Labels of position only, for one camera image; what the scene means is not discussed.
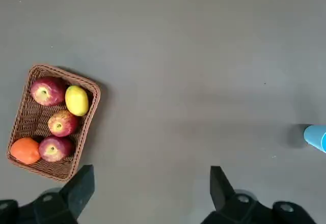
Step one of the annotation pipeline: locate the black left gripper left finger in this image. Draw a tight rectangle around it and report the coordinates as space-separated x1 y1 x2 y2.
0 164 95 224

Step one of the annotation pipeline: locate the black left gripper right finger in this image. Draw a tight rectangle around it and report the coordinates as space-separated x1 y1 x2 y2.
201 165 316 224

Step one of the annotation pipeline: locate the orange fruit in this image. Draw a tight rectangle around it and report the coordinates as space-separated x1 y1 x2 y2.
10 136 41 165

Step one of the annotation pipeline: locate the blue cup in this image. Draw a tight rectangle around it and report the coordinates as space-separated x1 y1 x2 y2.
303 124 326 154

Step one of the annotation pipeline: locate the red apple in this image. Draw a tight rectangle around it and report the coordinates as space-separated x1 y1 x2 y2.
30 77 66 107
38 136 74 163
47 109 79 137

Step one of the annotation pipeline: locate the brown wicker basket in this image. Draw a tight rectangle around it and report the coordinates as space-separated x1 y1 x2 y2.
6 65 101 183

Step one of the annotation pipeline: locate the yellow lemon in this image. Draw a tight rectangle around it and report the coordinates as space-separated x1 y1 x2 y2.
65 85 90 117

